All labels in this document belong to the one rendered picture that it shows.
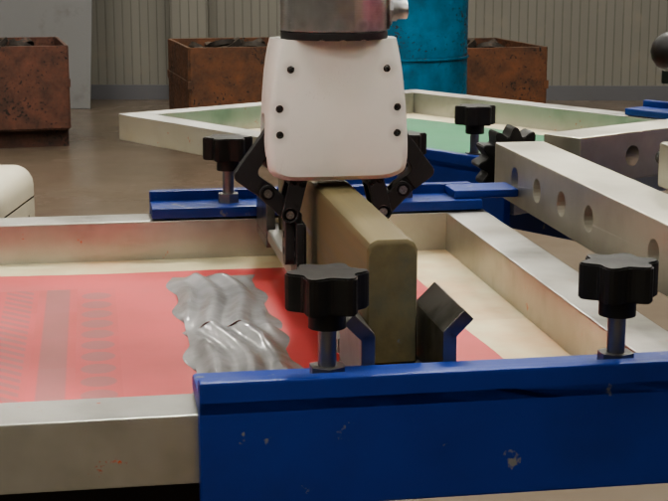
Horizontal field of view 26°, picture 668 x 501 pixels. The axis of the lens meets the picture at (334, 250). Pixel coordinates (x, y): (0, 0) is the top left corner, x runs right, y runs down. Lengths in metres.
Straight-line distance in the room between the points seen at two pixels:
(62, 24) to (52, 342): 10.55
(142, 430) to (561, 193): 0.57
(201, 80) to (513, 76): 1.90
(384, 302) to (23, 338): 0.31
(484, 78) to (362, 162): 7.87
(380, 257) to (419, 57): 6.45
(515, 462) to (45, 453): 0.25
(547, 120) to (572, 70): 9.81
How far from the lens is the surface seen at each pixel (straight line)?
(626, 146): 1.51
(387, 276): 0.84
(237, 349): 0.98
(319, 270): 0.76
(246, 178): 1.02
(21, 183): 2.13
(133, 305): 1.13
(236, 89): 8.89
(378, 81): 1.01
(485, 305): 1.12
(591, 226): 1.17
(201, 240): 1.29
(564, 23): 11.99
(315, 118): 1.00
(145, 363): 0.97
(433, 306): 0.84
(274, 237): 1.18
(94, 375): 0.95
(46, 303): 1.14
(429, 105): 2.40
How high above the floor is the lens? 1.23
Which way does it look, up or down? 12 degrees down
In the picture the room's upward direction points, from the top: straight up
